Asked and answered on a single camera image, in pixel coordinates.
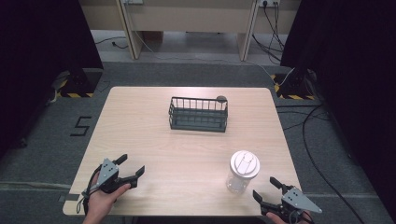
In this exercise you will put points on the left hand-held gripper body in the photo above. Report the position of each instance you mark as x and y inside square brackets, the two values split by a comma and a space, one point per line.
[109, 172]

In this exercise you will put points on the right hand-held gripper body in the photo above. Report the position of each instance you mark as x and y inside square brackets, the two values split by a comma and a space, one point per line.
[297, 200]

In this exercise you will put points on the person's right hand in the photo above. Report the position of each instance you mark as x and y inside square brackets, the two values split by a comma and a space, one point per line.
[277, 218]

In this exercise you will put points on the white wall socket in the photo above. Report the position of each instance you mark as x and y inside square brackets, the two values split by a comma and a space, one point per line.
[269, 2]

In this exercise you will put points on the person's left hand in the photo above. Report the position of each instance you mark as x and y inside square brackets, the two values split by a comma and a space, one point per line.
[99, 202]

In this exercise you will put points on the dark round knob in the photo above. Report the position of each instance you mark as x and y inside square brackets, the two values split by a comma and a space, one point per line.
[221, 99]

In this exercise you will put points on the light wooden desk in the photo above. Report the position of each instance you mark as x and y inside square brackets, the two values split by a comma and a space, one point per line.
[190, 18]

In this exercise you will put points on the black curtain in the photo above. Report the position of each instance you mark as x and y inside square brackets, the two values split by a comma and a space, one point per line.
[351, 77]
[40, 62]

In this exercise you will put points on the black stand base striped tape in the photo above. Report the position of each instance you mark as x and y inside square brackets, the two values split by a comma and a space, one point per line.
[294, 87]
[79, 82]

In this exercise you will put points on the clear jar with white lid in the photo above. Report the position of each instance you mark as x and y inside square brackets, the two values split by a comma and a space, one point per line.
[243, 169]

